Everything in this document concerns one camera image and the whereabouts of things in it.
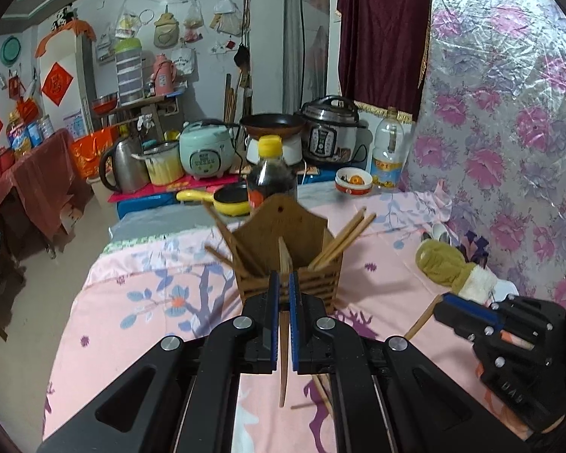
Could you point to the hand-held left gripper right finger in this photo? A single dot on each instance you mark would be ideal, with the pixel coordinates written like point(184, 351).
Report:
point(295, 302)

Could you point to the stainless steel kettle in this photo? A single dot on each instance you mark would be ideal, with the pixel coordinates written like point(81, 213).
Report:
point(127, 165)

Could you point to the green knitted glove white cuff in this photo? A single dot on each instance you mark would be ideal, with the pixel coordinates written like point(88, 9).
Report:
point(441, 259)

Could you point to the orange red gift bag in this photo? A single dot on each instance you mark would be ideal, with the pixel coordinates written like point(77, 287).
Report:
point(92, 153)

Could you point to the clear plastic oil bottle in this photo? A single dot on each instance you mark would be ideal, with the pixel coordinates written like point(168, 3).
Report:
point(389, 151)

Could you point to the brown wooden chopstick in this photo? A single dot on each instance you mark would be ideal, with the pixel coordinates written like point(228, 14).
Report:
point(219, 255)
point(339, 236)
point(353, 236)
point(231, 238)
point(422, 318)
point(284, 363)

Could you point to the red cloth covered table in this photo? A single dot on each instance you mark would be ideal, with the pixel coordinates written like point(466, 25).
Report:
point(33, 179)

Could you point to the yellow white hanging bag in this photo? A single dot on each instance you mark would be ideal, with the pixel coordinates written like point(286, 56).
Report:
point(126, 21)

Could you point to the teal rice cooker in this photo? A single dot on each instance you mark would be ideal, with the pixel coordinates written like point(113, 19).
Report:
point(205, 151)

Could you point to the soy sauce bottle yellow cap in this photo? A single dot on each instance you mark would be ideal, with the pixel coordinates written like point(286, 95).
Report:
point(269, 174)

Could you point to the pink thermos jug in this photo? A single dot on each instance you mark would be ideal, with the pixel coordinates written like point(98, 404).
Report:
point(164, 78)

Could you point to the red white bowl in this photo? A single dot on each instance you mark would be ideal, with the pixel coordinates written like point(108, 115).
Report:
point(353, 186)

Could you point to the white hanging plastic bag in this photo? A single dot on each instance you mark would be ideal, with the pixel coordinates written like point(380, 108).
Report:
point(227, 19)

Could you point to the white refrigerator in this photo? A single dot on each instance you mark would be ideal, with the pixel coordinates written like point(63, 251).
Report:
point(82, 85)

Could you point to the small yellow pan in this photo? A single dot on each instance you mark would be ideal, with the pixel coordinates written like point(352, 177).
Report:
point(231, 200)

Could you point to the green round plate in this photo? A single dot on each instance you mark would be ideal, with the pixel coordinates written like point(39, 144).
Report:
point(12, 51)

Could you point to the wooden utensil holder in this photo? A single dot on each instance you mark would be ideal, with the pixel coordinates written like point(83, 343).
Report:
point(287, 217)

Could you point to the blue white tin can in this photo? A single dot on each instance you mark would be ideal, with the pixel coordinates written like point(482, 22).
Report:
point(40, 131)

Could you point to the beige hanging bag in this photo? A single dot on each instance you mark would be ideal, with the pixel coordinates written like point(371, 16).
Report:
point(166, 32)

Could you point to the panda toy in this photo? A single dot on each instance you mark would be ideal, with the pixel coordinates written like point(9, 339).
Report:
point(62, 18)

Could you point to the clear hanging plastic bag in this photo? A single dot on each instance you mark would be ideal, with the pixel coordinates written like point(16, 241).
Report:
point(193, 23)

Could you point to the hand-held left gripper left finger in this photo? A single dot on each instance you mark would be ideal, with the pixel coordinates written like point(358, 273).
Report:
point(274, 302)

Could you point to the white ceramic spoon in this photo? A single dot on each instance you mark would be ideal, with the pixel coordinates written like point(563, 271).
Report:
point(439, 232)

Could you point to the cardboard box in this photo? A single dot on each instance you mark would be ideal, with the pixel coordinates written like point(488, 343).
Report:
point(70, 214)

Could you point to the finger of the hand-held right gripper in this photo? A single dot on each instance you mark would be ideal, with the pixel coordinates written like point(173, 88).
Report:
point(471, 306)
point(457, 323)

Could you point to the dark frying pan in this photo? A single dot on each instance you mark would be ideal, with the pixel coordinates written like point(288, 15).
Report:
point(273, 125)

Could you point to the dark red curtain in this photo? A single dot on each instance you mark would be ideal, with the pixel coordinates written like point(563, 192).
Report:
point(382, 33)

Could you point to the striped container green lid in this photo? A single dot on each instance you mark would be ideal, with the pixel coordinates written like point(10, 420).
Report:
point(129, 71)

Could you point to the silver black pressure cooker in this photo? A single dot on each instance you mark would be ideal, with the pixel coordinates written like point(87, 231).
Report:
point(332, 137)

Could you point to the yellow cooking oil bottle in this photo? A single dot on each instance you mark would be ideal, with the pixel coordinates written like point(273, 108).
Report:
point(19, 134)

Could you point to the wooden sticks against wall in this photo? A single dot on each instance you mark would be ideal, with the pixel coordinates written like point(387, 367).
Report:
point(238, 99)

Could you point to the red basin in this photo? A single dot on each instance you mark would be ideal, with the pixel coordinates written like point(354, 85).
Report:
point(104, 104)

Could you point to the yellow enamel pot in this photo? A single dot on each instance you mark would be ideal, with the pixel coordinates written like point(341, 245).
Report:
point(162, 165)

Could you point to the pink table mat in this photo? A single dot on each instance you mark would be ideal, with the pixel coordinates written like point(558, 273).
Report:
point(141, 193)

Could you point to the floral plastic sheet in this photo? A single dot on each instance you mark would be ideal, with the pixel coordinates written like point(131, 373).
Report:
point(500, 104)

